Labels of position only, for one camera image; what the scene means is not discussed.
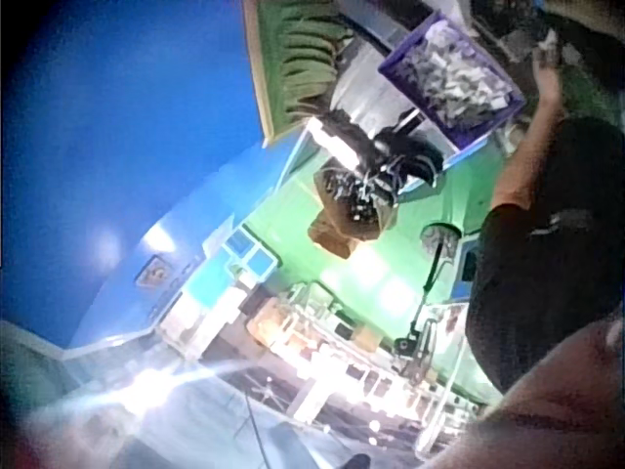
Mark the small white scrap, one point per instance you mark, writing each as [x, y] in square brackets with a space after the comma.
[550, 37]

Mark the person's left hand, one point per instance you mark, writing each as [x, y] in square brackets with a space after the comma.
[548, 73]

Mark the standing fan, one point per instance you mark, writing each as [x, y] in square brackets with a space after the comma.
[437, 264]

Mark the person's left fingers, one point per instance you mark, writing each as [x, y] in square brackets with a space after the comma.
[543, 55]

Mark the black bag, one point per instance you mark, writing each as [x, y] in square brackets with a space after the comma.
[405, 156]

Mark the cluttered storage racks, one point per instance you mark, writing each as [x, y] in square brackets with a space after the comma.
[332, 342]

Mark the purple crate of pale scraps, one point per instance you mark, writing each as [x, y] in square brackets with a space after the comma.
[454, 83]

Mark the white sack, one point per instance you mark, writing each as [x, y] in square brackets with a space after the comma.
[363, 93]

